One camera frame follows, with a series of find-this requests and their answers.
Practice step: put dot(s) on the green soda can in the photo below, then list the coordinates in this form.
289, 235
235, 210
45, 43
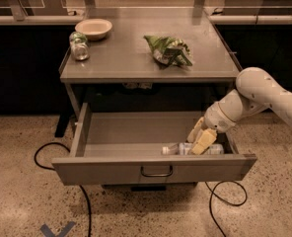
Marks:
79, 46

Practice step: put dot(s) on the black drawer handle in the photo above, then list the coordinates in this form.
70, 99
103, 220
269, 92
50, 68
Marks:
157, 173

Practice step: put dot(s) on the white ceramic bowl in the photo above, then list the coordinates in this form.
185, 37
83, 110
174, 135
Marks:
94, 29

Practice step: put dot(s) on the blue label plastic bottle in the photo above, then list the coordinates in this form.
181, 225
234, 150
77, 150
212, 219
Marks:
185, 149

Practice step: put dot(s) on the green chip bag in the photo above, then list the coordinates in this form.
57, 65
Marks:
169, 51

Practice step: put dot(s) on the grey metal counter table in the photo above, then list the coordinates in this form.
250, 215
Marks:
124, 56

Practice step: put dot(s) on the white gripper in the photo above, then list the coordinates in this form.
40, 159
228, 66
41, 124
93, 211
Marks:
216, 118

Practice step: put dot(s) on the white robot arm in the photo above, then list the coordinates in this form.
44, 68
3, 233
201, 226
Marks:
255, 91

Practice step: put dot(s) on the grey drawer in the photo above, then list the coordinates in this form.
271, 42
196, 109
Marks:
110, 149

